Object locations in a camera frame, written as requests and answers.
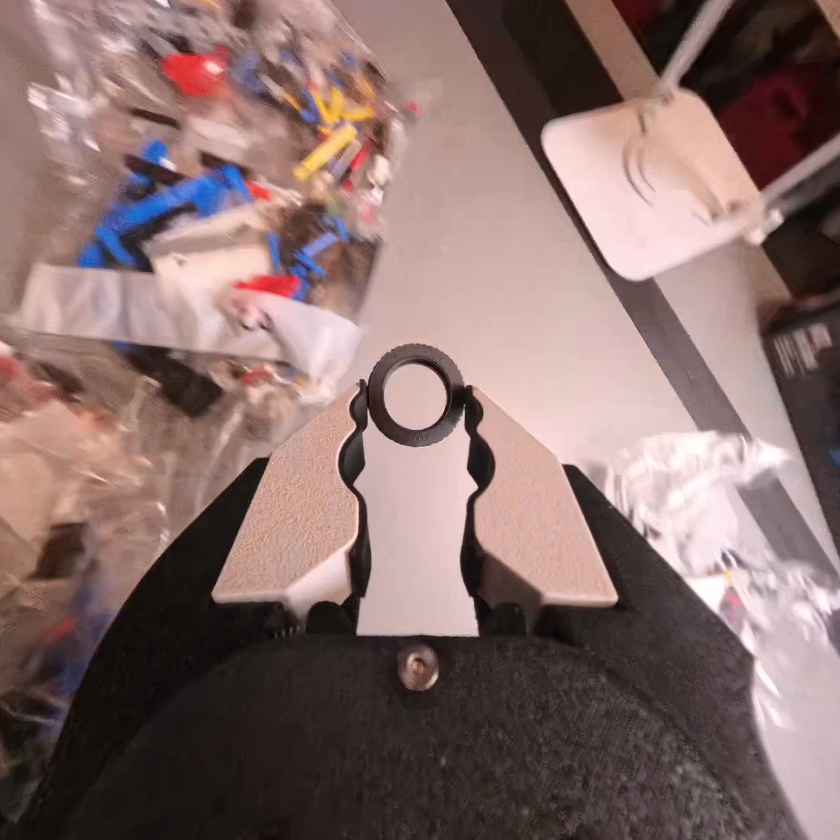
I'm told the clear bag of dark pieces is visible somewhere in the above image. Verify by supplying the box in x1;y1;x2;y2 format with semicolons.
591;430;840;729

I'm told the clear bag of white pieces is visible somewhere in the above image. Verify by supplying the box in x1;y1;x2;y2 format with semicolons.
0;348;224;657

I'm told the wooden board document stand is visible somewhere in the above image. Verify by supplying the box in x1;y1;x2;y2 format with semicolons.
539;0;840;283

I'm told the black lego set box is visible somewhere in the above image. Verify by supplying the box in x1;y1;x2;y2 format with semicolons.
761;308;840;526

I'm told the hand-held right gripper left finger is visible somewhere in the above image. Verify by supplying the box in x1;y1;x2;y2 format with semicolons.
210;381;371;621

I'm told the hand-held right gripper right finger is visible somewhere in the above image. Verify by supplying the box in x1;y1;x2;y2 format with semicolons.
461;386;620;623

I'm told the red bag with handle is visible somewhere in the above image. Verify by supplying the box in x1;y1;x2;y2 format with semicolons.
718;59;840;191

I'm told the black rubber tyre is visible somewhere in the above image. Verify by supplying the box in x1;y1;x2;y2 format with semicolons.
367;341;466;448

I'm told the clear bag of colourful pieces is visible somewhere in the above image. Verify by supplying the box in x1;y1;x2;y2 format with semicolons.
20;0;421;368

